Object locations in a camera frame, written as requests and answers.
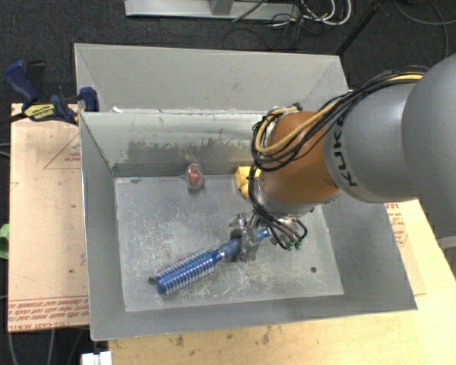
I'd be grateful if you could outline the blue hairbrush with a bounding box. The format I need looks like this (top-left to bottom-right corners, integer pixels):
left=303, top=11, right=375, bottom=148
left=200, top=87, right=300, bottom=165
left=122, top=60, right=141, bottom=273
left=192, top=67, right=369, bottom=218
left=147, top=227, right=271, bottom=296

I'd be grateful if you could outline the brown cardboard board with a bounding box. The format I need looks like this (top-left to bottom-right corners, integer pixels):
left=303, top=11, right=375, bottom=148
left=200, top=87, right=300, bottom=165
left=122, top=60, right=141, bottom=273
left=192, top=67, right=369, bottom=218
left=6, top=103, right=427, bottom=333

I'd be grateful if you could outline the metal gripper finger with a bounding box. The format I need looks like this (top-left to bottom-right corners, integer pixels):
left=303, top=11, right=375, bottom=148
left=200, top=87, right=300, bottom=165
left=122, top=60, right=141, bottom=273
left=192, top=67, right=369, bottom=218
left=236, top=238, right=262, bottom=264
left=228, top=212, right=252, bottom=243

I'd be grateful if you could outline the yellow toy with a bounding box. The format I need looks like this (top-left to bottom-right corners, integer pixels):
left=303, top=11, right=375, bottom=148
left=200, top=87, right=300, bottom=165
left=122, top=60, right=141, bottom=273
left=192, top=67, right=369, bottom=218
left=233, top=165, right=260, bottom=198

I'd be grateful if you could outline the grey metal bin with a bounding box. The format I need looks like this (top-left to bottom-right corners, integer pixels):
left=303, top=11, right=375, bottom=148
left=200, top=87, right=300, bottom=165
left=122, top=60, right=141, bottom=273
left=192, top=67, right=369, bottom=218
left=74, top=43, right=419, bottom=342

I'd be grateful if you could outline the clear glass with red inside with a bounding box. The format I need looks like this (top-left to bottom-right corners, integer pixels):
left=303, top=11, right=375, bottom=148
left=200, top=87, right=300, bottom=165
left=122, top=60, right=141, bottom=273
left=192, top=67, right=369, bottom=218
left=185, top=162, right=206, bottom=192

